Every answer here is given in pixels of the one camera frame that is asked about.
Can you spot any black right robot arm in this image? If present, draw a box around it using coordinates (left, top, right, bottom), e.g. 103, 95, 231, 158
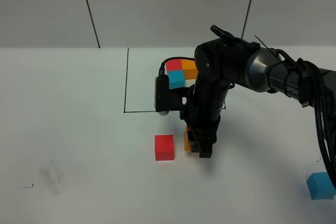
180, 26, 335, 183

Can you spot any template red cube block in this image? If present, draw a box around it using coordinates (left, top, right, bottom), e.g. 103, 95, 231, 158
165, 59, 183, 72

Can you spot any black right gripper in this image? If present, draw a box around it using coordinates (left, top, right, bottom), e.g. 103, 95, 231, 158
180, 87, 226, 158

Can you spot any template orange cube block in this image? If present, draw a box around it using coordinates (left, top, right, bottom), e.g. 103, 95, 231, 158
181, 59, 198, 80

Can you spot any template blue cube block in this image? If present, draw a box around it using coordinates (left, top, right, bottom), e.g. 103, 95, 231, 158
167, 70, 185, 89

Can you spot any black right camera cable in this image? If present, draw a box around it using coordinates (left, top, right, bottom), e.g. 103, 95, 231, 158
156, 56, 195, 78

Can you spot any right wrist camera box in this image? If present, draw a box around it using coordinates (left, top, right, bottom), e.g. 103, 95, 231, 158
154, 74, 194, 116

